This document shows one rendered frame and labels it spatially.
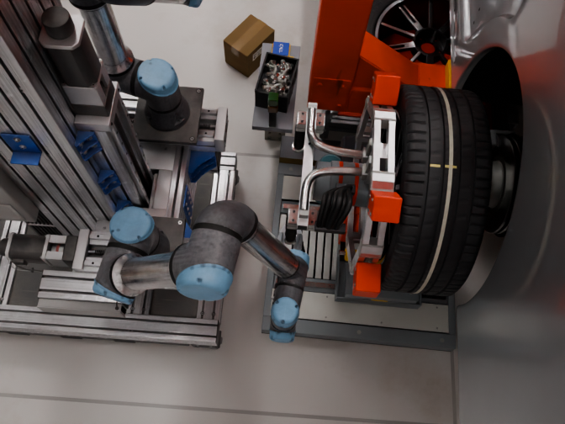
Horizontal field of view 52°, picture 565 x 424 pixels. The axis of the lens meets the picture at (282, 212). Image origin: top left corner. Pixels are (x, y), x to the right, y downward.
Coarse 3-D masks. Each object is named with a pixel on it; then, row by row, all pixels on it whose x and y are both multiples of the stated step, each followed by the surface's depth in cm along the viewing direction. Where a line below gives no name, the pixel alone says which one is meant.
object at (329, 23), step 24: (336, 0) 178; (360, 0) 177; (336, 24) 188; (360, 24) 187; (336, 48) 199; (360, 48) 198; (312, 72) 213; (336, 72) 212; (312, 96) 226; (336, 96) 225
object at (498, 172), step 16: (512, 144) 178; (496, 160) 189; (512, 160) 176; (496, 176) 181; (512, 176) 174; (496, 192) 182; (512, 192) 173; (496, 208) 185; (512, 208) 177; (496, 224) 184
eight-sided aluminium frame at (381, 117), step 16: (368, 96) 184; (368, 112) 180; (384, 112) 166; (368, 128) 204; (384, 128) 167; (384, 176) 158; (368, 192) 163; (352, 208) 209; (352, 224) 206; (368, 224) 163; (384, 224) 163; (352, 240) 202; (368, 240) 165; (352, 256) 191; (368, 256) 168; (352, 272) 184
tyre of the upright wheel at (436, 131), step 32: (416, 96) 167; (448, 96) 168; (416, 128) 158; (448, 128) 158; (480, 128) 159; (416, 160) 154; (448, 160) 155; (480, 160) 155; (416, 192) 154; (480, 192) 154; (416, 224) 156; (448, 224) 155; (480, 224) 155; (416, 256) 160; (448, 256) 160; (384, 288) 177; (416, 288) 173; (448, 288) 171
